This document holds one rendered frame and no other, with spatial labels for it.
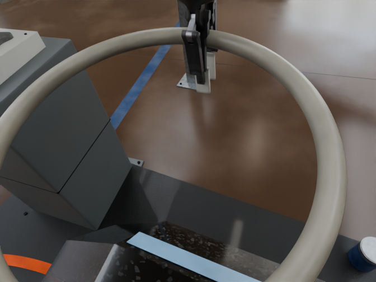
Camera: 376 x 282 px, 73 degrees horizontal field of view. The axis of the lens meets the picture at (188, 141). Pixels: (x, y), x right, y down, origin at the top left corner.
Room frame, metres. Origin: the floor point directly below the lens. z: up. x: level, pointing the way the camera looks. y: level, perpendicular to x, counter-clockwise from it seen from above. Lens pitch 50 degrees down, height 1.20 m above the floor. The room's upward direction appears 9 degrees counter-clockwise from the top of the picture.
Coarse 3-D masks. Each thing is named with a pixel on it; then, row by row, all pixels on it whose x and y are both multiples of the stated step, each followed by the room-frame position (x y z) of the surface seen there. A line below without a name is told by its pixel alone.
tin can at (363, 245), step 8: (368, 240) 0.26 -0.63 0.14; (352, 248) 0.26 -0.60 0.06; (360, 248) 0.23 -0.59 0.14; (368, 248) 0.23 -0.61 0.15; (352, 256) 0.23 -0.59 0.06; (360, 256) 0.21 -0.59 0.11; (368, 256) 0.20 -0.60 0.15; (352, 264) 0.21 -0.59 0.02; (360, 264) 0.19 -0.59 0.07; (368, 264) 0.18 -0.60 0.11
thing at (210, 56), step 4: (208, 52) 0.46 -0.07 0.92; (208, 56) 0.46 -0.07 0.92; (212, 56) 0.45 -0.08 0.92; (208, 60) 0.46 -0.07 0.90; (212, 60) 0.46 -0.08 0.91; (208, 64) 0.46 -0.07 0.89; (212, 64) 0.46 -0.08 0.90; (212, 68) 0.46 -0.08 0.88; (212, 72) 0.46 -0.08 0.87; (212, 76) 0.46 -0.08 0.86
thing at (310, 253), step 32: (160, 32) 0.45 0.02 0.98; (224, 32) 0.42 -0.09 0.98; (64, 64) 0.41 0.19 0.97; (256, 64) 0.35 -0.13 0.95; (288, 64) 0.31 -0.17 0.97; (32, 96) 0.35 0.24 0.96; (320, 96) 0.24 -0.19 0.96; (0, 128) 0.29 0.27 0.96; (320, 128) 0.20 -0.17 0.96; (0, 160) 0.24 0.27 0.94; (320, 160) 0.16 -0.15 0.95; (320, 192) 0.12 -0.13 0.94; (320, 224) 0.08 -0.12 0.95; (0, 256) 0.11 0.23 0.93; (288, 256) 0.06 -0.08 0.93; (320, 256) 0.06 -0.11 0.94
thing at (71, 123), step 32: (32, 64) 0.75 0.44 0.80; (0, 96) 0.60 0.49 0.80; (64, 96) 0.75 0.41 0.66; (96, 96) 0.87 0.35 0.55; (32, 128) 0.60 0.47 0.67; (64, 128) 0.68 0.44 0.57; (96, 128) 0.79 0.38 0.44; (32, 160) 0.54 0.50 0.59; (64, 160) 0.61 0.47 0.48; (96, 160) 0.72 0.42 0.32; (128, 160) 0.87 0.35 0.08; (32, 192) 0.60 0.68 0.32; (64, 192) 0.54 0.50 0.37; (96, 192) 0.63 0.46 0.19; (96, 224) 0.54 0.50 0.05
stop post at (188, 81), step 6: (180, 6) 1.58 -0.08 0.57; (180, 12) 1.58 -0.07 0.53; (180, 18) 1.58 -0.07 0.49; (180, 24) 1.58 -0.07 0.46; (186, 24) 1.56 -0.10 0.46; (186, 60) 1.58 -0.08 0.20; (186, 66) 1.58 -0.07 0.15; (186, 72) 1.58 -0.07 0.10; (186, 78) 1.63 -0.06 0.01; (192, 78) 1.56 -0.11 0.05; (180, 84) 1.57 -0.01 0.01; (186, 84) 1.56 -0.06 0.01; (192, 84) 1.54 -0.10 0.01
